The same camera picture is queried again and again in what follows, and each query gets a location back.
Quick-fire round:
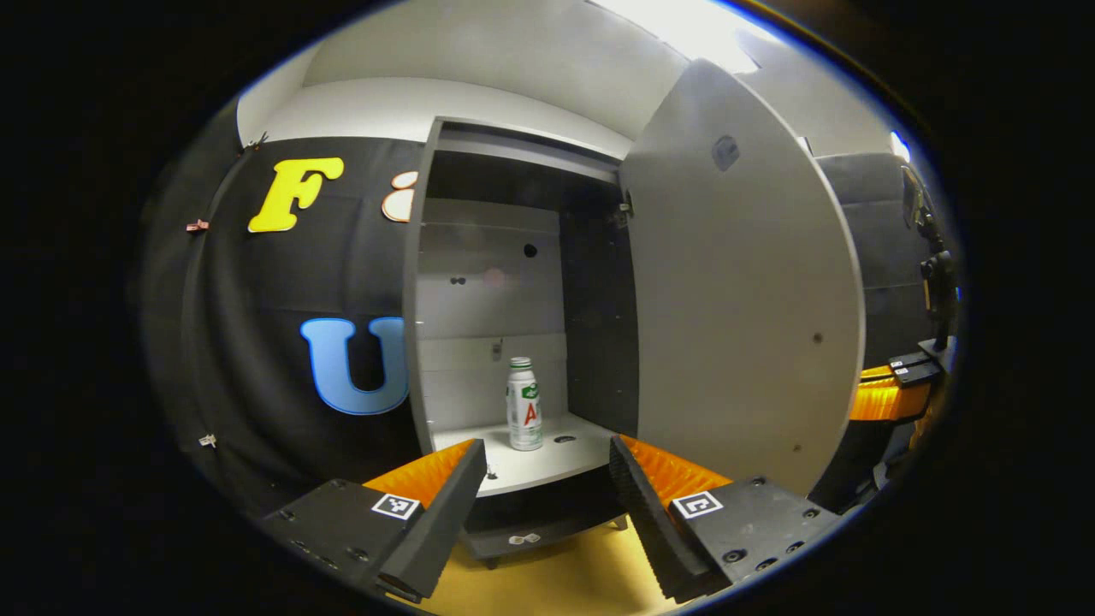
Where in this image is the mounted phone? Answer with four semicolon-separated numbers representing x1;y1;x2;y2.
901;165;933;236

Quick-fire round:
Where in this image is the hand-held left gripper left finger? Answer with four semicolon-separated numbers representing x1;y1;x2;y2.
257;438;489;605

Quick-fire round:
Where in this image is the white cabinet shelf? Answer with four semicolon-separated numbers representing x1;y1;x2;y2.
431;412;619;499

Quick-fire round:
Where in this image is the white bottle with green label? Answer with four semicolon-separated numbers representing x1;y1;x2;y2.
505;356;545;453

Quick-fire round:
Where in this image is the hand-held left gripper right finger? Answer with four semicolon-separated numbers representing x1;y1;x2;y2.
608;434;844;606

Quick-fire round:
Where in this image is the dark grey cabinet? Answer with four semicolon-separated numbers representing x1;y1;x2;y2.
402;115;644;571

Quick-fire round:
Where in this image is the large ceiling light panel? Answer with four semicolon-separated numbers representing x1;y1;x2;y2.
589;0;781;74

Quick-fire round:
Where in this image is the black backdrop cloth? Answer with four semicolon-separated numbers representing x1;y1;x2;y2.
139;98;429;518
808;151;946;514

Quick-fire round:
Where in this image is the grey cabinet door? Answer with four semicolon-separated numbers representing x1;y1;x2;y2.
618;57;867;499

